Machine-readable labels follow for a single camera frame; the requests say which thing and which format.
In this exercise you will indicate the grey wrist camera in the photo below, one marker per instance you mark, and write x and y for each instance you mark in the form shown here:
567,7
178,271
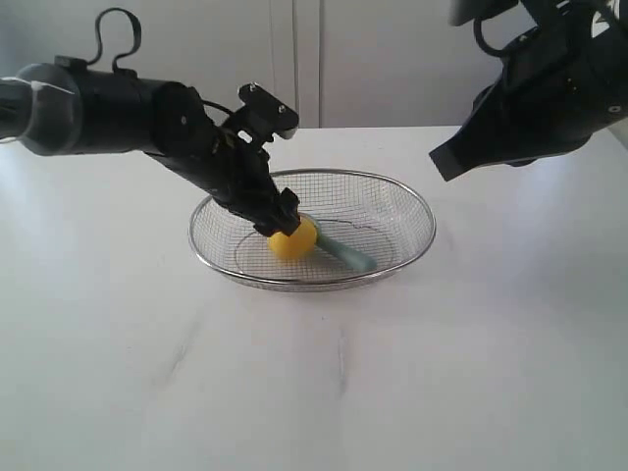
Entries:
263,115
463,11

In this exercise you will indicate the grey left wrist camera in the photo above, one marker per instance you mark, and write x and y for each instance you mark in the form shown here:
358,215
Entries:
263,115

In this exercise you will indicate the metal wire mesh basket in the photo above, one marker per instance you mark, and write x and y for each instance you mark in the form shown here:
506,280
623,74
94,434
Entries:
356,228

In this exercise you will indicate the yellow lemon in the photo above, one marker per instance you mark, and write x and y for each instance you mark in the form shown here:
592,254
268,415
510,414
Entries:
295,246

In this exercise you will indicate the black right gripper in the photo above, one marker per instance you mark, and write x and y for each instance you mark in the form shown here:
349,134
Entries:
561,81

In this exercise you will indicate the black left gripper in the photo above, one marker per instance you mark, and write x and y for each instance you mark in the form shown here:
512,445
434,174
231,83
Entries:
237,175

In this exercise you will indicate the teal handled peeler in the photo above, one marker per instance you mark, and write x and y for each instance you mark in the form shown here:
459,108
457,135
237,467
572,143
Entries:
352,258

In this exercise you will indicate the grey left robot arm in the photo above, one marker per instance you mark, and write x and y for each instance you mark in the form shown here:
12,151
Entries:
65,108

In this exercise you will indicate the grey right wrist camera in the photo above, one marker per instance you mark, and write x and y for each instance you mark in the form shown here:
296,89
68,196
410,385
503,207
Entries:
463,11

